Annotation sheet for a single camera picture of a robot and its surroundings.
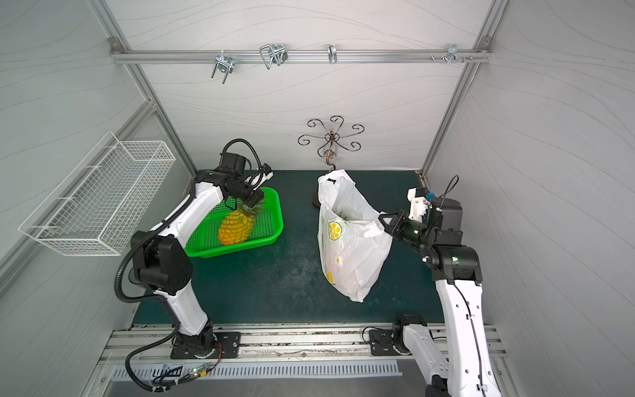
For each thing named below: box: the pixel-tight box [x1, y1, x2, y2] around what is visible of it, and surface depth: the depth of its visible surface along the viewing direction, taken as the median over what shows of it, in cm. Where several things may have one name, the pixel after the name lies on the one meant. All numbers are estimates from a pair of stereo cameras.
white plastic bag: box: [317, 169, 393, 303], surface depth 79 cm
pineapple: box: [218, 201, 267, 245], surface depth 89 cm
